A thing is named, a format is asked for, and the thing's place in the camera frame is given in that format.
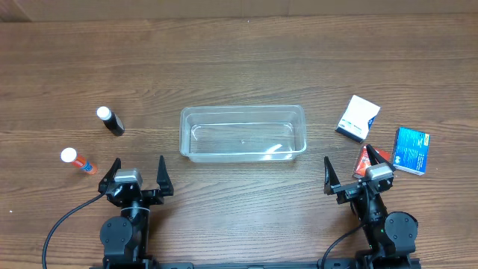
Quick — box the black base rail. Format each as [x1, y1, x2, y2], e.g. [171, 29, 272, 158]
[89, 257, 423, 269]

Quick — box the red and white box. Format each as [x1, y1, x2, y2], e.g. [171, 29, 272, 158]
[353, 145, 391, 179]

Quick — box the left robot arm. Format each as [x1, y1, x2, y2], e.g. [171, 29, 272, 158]
[99, 156, 174, 268]

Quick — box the white and blue box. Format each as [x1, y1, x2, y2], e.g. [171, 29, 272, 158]
[335, 95, 381, 143]

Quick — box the orange tube white cap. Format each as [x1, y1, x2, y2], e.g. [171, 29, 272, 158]
[60, 147, 98, 175]

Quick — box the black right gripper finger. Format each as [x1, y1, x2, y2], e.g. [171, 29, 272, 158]
[324, 156, 341, 195]
[366, 144, 396, 171]

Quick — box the black bottle white cap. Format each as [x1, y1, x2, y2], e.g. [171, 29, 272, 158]
[96, 106, 125, 136]

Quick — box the clear plastic container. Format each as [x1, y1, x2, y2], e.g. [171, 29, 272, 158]
[179, 105, 307, 163]

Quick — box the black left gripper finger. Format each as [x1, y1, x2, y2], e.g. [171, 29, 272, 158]
[99, 158, 121, 187]
[156, 155, 174, 196]

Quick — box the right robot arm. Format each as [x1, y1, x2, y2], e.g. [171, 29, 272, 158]
[317, 144, 421, 268]

